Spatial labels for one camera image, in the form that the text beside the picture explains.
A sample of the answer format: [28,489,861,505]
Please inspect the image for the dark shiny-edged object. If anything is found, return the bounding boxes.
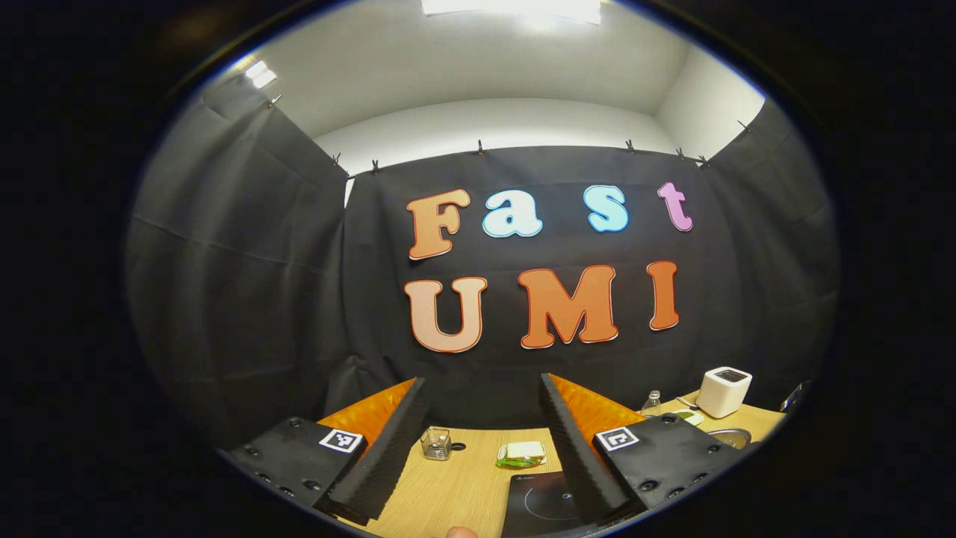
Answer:
[780,379,813,414]

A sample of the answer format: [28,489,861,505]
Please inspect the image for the steel pot with black handle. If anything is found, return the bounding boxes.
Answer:
[706,427,752,451]

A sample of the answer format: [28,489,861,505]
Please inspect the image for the ceiling light panel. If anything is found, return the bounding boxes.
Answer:
[420,0,602,25]

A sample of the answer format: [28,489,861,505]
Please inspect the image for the glass mug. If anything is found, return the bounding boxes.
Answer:
[420,427,467,461]

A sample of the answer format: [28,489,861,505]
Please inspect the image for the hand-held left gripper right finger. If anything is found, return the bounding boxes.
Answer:
[539,372,749,527]

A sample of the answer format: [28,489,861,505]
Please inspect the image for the black induction cooktop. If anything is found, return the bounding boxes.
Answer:
[500,471,587,537]

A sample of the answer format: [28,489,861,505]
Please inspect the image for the white toaster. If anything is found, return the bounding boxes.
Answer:
[696,366,754,419]

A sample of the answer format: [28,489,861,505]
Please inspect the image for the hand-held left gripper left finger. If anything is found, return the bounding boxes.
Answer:
[226,376,432,527]

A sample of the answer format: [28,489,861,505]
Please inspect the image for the black backdrop cloth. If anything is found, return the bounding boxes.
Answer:
[125,75,839,451]

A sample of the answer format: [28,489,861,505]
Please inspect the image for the sandwich on green plate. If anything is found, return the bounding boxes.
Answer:
[496,441,548,470]

